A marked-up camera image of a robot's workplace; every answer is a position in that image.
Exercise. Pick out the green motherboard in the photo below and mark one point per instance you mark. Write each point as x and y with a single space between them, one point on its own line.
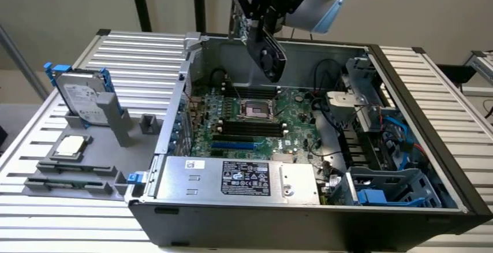
296 131

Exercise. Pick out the black expansion slot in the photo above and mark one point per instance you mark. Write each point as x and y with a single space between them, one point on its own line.
232 138

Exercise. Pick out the green RAM stick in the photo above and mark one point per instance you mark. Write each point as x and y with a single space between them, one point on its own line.
66 184

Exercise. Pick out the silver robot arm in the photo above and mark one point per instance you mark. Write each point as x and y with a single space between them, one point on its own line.
316 7

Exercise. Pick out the black stand pole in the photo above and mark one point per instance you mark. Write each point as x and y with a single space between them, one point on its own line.
140 3
199 3

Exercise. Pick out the black open PC case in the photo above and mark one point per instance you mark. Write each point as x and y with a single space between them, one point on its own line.
292 224

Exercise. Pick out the blue case latch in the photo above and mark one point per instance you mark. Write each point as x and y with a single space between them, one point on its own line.
136 178

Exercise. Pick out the grey parts rack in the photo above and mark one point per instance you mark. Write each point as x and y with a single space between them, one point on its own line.
115 149

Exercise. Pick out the silver chipset heatsink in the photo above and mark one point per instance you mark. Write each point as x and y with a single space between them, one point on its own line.
282 157

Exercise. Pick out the black graphics card with fan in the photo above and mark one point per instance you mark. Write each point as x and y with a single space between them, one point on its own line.
270 59

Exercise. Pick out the grey metal frame pole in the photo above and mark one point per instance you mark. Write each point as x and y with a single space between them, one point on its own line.
22 62

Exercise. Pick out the hard disk in blue caddy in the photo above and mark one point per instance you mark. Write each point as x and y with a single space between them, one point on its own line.
83 97

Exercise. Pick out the blue expansion slot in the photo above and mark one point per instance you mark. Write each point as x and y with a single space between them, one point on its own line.
232 146

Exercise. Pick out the metal CPU socket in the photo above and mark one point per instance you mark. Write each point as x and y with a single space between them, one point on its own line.
258 109

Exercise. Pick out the silver CPU chip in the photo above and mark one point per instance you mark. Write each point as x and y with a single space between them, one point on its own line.
71 146

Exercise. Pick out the grey disk bay cage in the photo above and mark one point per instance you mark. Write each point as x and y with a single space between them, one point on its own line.
394 186

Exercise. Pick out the black RAM slot bank with white clips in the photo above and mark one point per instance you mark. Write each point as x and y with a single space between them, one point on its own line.
254 128

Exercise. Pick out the metal drive bracket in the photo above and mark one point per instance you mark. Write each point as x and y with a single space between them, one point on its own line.
359 102

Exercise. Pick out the black RAM slot bank of four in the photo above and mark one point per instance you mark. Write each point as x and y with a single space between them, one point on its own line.
251 92

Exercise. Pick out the silver power supply with label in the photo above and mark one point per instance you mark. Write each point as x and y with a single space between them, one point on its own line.
239 179

